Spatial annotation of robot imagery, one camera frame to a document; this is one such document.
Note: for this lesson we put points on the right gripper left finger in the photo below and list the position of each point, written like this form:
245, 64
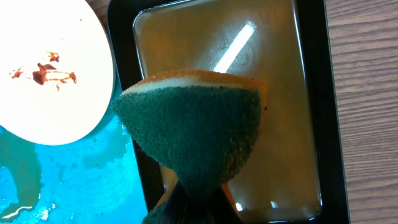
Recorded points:
176, 208

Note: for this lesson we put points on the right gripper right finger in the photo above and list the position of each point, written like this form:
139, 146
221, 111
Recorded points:
218, 209

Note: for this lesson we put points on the teal and yellow sponge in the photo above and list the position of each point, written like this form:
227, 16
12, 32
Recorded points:
203, 125

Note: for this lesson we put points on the white plate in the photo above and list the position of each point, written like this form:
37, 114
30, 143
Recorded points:
57, 71

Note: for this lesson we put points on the teal plastic tray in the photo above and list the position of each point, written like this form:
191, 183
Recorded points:
93, 180

